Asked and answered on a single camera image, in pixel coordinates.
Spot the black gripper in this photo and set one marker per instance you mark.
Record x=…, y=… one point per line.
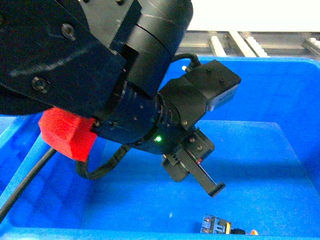
x=174, y=136

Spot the yellow mushroom push button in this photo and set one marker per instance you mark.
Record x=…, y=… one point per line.
x=212, y=224

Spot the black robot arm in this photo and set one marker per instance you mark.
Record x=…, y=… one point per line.
x=107, y=78

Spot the large blue plastic box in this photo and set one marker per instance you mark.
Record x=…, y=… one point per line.
x=267, y=152

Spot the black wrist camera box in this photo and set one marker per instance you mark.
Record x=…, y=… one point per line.
x=215, y=82

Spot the metal roller rack frame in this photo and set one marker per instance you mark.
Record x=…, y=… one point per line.
x=252, y=44

